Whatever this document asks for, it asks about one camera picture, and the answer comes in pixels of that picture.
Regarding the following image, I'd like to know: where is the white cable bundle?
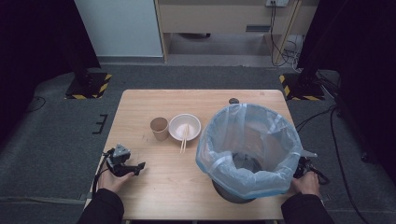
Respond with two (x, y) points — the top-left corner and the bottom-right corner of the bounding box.
(284, 35), (304, 71)

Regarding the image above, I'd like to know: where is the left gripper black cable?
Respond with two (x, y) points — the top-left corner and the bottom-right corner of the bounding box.
(91, 148), (115, 195)

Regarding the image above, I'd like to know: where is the black curtain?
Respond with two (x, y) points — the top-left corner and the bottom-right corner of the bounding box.
(297, 0), (396, 178)
(0, 0), (102, 147)

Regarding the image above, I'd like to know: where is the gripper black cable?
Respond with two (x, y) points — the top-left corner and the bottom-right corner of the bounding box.
(309, 163), (331, 186)
(91, 148), (115, 195)

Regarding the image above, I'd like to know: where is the white paper bowl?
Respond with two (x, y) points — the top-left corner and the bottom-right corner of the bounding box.
(168, 113), (203, 142)

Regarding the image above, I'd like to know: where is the light wooden cabinet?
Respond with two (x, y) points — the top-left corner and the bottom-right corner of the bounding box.
(154, 0), (321, 63)

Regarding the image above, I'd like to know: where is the person's left hand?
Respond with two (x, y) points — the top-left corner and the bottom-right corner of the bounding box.
(96, 169), (135, 194)

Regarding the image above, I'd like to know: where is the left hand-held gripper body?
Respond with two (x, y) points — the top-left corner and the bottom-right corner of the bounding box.
(106, 143), (135, 177)

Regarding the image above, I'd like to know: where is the black hanging cable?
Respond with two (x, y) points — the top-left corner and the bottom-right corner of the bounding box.
(269, 1), (297, 67)

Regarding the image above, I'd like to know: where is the wooden chopstick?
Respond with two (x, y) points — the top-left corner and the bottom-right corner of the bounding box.
(179, 124), (188, 154)
(182, 124), (190, 154)

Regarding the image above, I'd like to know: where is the brown paper cup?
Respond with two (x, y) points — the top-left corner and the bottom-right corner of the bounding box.
(149, 117), (170, 142)

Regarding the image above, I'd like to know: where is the bin with blue bag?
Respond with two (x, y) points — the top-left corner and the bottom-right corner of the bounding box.
(194, 103), (304, 201)

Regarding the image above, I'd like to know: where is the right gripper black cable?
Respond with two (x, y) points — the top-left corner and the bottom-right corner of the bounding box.
(309, 163), (331, 186)

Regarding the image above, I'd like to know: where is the white panel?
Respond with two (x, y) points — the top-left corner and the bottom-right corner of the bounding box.
(74, 0), (164, 58)

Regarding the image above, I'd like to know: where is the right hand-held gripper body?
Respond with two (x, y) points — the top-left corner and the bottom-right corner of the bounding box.
(292, 149), (318, 180)

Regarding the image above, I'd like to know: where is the person's right hand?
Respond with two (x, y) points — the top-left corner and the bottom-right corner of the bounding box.
(290, 170), (322, 198)

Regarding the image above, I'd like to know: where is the wall socket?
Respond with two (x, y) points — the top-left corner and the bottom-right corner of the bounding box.
(265, 0), (290, 8)

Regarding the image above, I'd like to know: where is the long black floor cable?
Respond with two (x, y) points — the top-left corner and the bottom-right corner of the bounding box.
(294, 104), (372, 224)

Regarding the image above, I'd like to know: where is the striped black stand base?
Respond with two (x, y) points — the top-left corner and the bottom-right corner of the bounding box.
(64, 72), (113, 101)
(278, 73), (326, 102)

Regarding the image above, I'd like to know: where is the grey trash bin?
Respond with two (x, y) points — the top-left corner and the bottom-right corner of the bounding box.
(211, 151), (265, 204)

